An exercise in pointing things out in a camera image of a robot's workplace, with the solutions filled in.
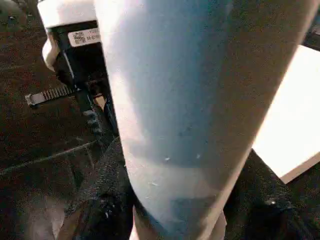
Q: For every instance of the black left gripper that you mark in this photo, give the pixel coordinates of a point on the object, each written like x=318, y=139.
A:
x=85, y=65

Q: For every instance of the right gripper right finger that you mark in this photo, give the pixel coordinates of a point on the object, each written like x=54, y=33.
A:
x=270, y=215

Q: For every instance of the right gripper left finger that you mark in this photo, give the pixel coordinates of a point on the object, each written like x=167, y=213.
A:
x=102, y=205

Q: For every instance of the white plastic table top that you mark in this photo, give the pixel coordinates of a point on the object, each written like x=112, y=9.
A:
x=295, y=125

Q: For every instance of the white plastic table leg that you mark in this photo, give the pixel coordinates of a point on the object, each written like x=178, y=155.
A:
x=180, y=100

